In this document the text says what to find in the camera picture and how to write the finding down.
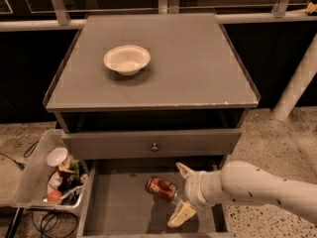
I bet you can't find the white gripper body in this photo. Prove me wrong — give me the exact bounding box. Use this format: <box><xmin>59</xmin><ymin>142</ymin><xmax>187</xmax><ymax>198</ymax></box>
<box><xmin>184</xmin><ymin>171</ymin><xmax>222</xmax><ymax>207</ymax></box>

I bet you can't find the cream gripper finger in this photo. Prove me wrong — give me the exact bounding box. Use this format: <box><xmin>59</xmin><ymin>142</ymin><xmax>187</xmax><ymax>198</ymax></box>
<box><xmin>176</xmin><ymin>162</ymin><xmax>194</xmax><ymax>179</ymax></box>
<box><xmin>167</xmin><ymin>200</ymin><xmax>197</xmax><ymax>227</ymax></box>

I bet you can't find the red coke can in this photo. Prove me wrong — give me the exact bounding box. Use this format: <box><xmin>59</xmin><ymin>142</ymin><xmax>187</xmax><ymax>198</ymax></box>
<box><xmin>146</xmin><ymin>177</ymin><xmax>177</xmax><ymax>201</ymax></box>

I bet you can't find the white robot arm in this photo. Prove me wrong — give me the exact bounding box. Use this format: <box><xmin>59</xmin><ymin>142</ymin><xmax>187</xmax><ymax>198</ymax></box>
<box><xmin>167</xmin><ymin>161</ymin><xmax>317</xmax><ymax>227</ymax></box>

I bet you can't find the round metal drawer knob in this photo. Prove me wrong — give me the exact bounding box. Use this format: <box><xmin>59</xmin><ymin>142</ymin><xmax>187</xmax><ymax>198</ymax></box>
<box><xmin>151</xmin><ymin>143</ymin><xmax>159</xmax><ymax>152</ymax></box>

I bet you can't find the closed grey top drawer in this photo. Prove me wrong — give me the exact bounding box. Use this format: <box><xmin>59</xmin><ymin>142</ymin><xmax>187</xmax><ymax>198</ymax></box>
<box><xmin>62</xmin><ymin>129</ymin><xmax>242</xmax><ymax>160</ymax></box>

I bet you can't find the open grey middle drawer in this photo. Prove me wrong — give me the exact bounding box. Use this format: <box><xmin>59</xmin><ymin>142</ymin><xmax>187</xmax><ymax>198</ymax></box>
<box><xmin>77</xmin><ymin>157</ymin><xmax>233</xmax><ymax>238</ymax></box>

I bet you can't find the grey drawer cabinet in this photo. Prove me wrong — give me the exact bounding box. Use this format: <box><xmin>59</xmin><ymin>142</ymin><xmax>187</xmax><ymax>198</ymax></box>
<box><xmin>43</xmin><ymin>13</ymin><xmax>262</xmax><ymax>238</ymax></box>

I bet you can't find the dark snack bag in bin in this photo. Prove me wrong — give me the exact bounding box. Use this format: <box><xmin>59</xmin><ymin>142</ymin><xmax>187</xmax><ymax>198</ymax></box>
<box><xmin>57</xmin><ymin>171</ymin><xmax>79</xmax><ymax>192</ymax></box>

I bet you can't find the white paper bowl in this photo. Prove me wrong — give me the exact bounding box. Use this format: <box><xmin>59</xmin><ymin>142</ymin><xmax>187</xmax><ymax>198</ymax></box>
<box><xmin>103</xmin><ymin>45</ymin><xmax>151</xmax><ymax>76</ymax></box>

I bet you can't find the white cup in bin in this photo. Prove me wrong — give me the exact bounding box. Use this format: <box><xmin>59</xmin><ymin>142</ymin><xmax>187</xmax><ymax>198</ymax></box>
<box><xmin>47</xmin><ymin>147</ymin><xmax>68</xmax><ymax>167</ymax></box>

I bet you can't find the orange fruit in bin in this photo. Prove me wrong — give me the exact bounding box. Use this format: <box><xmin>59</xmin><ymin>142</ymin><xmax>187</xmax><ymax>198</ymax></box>
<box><xmin>48</xmin><ymin>190</ymin><xmax>62</xmax><ymax>203</ymax></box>

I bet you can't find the clear plastic storage bin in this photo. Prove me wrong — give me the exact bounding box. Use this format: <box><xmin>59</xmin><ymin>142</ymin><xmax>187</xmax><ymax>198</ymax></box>
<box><xmin>10</xmin><ymin>129</ymin><xmax>86</xmax><ymax>216</ymax></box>

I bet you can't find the metal window railing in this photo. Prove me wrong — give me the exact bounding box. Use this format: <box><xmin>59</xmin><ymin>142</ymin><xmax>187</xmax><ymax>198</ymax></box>
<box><xmin>0</xmin><ymin>0</ymin><xmax>316</xmax><ymax>32</ymax></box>

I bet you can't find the blue coiled cable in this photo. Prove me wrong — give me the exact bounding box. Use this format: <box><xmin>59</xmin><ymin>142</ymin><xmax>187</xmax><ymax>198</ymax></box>
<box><xmin>31</xmin><ymin>209</ymin><xmax>79</xmax><ymax>238</ymax></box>

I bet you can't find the black power cable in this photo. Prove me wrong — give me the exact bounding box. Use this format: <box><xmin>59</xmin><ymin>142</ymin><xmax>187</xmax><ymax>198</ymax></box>
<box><xmin>0</xmin><ymin>140</ymin><xmax>40</xmax><ymax>171</ymax></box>

